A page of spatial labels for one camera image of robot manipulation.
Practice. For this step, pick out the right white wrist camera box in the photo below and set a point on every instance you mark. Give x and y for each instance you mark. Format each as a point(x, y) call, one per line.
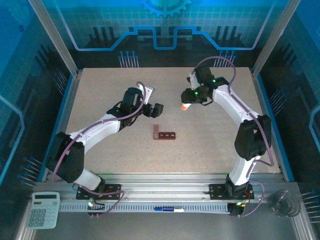
point(193, 81)

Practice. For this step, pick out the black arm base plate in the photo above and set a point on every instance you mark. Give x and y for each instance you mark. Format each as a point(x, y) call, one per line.
point(217, 191)
point(112, 191)

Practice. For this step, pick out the blue aluminium table edge rail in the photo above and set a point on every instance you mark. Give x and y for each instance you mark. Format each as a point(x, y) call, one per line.
point(262, 100)
point(68, 100)

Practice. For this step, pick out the blue white marker pen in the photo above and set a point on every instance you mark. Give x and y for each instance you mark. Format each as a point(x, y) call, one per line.
point(168, 209)

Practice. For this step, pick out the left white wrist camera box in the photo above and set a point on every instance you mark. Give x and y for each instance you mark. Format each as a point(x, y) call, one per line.
point(150, 91)

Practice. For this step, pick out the aluminium frame post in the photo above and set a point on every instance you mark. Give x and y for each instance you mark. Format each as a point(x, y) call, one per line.
point(272, 37)
point(55, 37)

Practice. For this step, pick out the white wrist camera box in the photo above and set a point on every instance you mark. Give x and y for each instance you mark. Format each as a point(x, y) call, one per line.
point(150, 91)
point(193, 81)

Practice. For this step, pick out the wide aluminium base rail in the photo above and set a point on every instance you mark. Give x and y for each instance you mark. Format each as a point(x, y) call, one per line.
point(162, 183)

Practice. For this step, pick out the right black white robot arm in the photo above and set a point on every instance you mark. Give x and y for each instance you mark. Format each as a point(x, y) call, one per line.
point(232, 105)

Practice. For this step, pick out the pale green calculator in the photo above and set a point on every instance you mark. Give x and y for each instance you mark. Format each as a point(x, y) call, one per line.
point(43, 211)

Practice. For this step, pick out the white pill bottle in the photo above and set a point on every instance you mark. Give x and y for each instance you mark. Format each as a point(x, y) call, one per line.
point(186, 106)

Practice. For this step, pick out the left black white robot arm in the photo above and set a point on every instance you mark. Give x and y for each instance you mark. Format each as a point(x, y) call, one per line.
point(100, 130)

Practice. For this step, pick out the clear glass cup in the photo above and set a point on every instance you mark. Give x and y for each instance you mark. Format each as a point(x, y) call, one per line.
point(285, 203)

